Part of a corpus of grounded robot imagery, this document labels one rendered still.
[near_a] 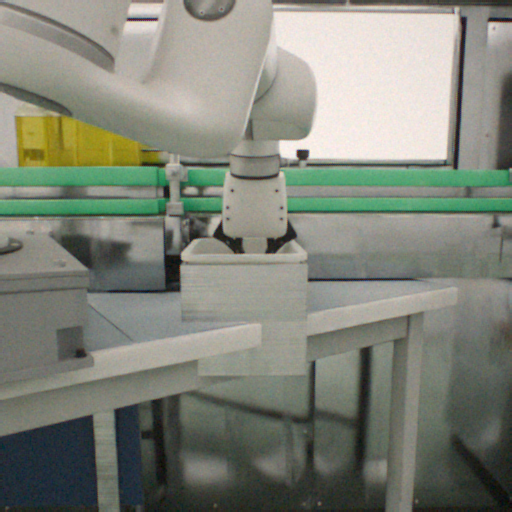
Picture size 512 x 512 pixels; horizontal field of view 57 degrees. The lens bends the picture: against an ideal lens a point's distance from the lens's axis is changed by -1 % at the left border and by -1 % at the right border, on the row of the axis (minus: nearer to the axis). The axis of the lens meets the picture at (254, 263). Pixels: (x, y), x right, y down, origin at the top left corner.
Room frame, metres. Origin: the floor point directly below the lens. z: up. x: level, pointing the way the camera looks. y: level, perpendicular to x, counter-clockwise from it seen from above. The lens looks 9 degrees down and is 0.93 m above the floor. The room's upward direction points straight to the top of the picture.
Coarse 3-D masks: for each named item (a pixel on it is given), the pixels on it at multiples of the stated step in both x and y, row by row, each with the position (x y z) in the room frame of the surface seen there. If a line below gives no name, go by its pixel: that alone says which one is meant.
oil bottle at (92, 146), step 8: (80, 128) 0.92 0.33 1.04; (88, 128) 0.92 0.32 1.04; (96, 128) 0.92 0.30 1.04; (80, 136) 0.92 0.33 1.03; (88, 136) 0.92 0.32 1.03; (96, 136) 0.92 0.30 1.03; (104, 136) 0.93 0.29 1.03; (80, 144) 0.92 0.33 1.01; (88, 144) 0.92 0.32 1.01; (96, 144) 0.92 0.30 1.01; (104, 144) 0.93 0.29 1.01; (80, 152) 0.92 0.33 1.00; (88, 152) 0.92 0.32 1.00; (96, 152) 0.92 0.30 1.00; (104, 152) 0.93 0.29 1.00; (80, 160) 0.92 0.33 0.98; (88, 160) 0.92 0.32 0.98; (96, 160) 0.92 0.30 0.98; (104, 160) 0.93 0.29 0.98
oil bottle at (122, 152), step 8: (112, 136) 0.92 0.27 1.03; (120, 136) 0.92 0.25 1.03; (112, 144) 0.92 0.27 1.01; (120, 144) 0.92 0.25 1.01; (128, 144) 0.92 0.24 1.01; (136, 144) 0.93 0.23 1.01; (112, 152) 0.92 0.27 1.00; (120, 152) 0.92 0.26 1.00; (128, 152) 0.92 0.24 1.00; (136, 152) 0.93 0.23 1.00; (112, 160) 0.92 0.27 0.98; (120, 160) 0.92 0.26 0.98; (128, 160) 0.92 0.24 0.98; (136, 160) 0.93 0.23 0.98
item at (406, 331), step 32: (384, 320) 0.82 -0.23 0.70; (416, 320) 0.86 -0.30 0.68; (320, 352) 0.74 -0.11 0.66; (416, 352) 0.86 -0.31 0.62; (96, 384) 0.55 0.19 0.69; (128, 384) 0.57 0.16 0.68; (160, 384) 0.59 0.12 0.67; (192, 384) 0.62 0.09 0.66; (416, 384) 0.87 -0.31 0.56; (0, 416) 0.49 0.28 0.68; (32, 416) 0.51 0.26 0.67; (64, 416) 0.53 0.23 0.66; (416, 416) 0.87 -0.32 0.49
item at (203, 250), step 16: (208, 240) 0.83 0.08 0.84; (256, 240) 0.83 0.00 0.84; (192, 256) 0.62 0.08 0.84; (208, 256) 0.62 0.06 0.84; (224, 256) 0.62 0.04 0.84; (240, 256) 0.62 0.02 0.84; (256, 256) 0.62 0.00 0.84; (272, 256) 0.62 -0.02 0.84; (288, 256) 0.62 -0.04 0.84; (304, 256) 0.64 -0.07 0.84
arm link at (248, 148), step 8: (248, 120) 0.61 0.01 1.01; (248, 128) 0.61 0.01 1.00; (248, 136) 0.62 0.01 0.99; (240, 144) 0.69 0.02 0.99; (248, 144) 0.69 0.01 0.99; (256, 144) 0.69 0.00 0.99; (264, 144) 0.69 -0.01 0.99; (272, 144) 0.70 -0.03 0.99; (232, 152) 0.71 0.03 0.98; (240, 152) 0.70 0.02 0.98; (248, 152) 0.69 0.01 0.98; (256, 152) 0.69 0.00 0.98; (264, 152) 0.69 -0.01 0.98; (272, 152) 0.70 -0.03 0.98
